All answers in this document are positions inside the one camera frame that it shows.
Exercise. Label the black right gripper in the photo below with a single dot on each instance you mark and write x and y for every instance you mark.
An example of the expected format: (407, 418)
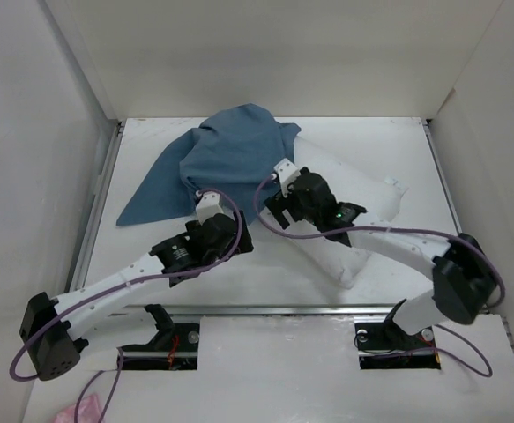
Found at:
(278, 204)

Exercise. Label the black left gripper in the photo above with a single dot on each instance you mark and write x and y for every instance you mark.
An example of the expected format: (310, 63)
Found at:
(243, 245)

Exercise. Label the white pillow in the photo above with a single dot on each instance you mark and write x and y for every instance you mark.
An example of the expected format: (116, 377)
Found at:
(348, 184)

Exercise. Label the blue fabric pillowcase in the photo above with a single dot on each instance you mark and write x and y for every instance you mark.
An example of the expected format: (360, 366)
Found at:
(231, 151)

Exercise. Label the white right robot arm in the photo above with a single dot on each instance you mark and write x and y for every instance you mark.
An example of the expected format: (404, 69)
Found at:
(463, 280)

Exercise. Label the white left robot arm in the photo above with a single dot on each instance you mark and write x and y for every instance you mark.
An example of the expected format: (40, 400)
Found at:
(55, 331)

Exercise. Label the pink plastic bag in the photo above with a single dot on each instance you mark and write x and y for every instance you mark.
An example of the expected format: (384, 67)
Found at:
(89, 411)

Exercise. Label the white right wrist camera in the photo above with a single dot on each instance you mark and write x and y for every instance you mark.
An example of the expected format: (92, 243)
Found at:
(286, 173)

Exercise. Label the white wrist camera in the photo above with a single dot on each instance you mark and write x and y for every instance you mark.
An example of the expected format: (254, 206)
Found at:
(286, 173)
(208, 205)

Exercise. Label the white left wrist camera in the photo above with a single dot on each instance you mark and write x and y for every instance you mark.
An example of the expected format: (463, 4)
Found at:
(208, 205)

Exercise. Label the aluminium front rail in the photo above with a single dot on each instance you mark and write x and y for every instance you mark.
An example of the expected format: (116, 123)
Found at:
(353, 309)

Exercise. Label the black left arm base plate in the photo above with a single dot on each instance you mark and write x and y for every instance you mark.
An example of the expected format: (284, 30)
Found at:
(173, 346)

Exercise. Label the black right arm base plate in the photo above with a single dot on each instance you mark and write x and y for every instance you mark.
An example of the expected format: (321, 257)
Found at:
(384, 346)

